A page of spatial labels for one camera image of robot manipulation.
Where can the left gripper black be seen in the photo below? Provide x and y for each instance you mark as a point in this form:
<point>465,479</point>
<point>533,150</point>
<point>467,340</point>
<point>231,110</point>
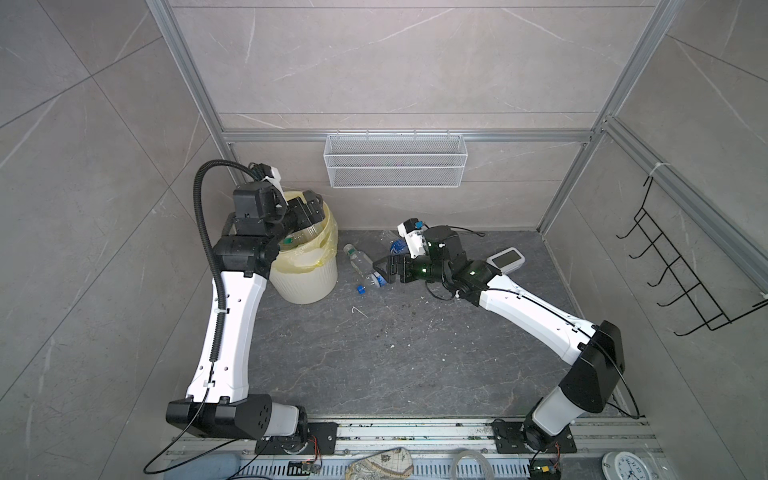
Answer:
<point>302,220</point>

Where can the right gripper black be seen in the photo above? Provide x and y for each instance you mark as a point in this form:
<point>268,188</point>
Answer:
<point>394,260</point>

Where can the small clear bottle white cap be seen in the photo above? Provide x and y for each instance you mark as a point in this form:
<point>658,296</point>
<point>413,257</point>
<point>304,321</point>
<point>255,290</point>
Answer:
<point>363,265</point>

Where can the clear bottle blue label back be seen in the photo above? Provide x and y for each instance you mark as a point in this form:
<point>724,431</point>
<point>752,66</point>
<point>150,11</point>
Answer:
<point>399,247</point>

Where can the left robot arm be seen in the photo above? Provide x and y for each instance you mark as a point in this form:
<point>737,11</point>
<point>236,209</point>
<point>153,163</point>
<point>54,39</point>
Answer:
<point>218,403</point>

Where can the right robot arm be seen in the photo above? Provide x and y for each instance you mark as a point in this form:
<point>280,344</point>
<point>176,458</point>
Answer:
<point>594,352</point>

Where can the white bin with yellow liner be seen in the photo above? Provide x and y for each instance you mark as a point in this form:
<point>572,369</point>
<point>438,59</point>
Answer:
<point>305,270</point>

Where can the white digital clock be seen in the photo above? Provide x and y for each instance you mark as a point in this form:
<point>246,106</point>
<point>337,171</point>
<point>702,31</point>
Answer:
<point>507,261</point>

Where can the patterned cloth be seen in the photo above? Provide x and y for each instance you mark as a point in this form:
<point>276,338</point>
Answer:
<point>392,464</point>

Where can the white tape roll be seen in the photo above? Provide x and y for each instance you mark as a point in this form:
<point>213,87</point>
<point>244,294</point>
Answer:
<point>471,464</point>

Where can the blue grey cushion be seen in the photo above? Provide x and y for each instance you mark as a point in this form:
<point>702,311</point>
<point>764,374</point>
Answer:
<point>209,467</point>

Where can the white round analog clock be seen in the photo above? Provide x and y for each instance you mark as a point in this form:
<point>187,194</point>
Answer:
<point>624,465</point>

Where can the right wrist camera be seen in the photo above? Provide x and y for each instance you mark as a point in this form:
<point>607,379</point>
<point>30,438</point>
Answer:
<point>412,231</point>

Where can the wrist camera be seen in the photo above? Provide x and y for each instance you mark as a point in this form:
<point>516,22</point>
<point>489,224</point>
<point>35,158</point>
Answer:
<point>412,231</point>
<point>271,175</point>

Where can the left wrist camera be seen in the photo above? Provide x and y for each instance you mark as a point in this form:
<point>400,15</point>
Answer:
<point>271,175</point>

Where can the white wire mesh basket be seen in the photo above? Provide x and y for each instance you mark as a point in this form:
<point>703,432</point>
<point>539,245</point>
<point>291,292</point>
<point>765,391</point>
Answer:
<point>395,161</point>

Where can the black wire hook rack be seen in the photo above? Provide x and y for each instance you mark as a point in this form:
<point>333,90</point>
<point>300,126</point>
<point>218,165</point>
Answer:
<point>690,288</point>

